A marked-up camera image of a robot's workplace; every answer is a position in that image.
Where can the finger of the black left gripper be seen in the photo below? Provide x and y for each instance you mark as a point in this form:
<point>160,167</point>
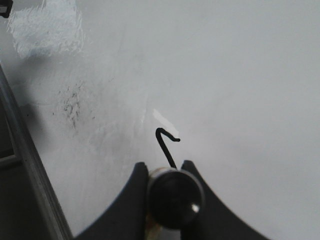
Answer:
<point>5,8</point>

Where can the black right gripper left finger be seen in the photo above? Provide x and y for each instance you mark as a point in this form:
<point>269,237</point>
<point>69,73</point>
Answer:
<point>125,218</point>

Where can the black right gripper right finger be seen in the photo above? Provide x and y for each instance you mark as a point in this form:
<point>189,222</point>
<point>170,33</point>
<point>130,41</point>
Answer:
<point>215,221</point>

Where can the white black whiteboard marker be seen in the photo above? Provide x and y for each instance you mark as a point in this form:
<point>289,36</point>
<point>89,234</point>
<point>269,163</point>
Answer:
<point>174,201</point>

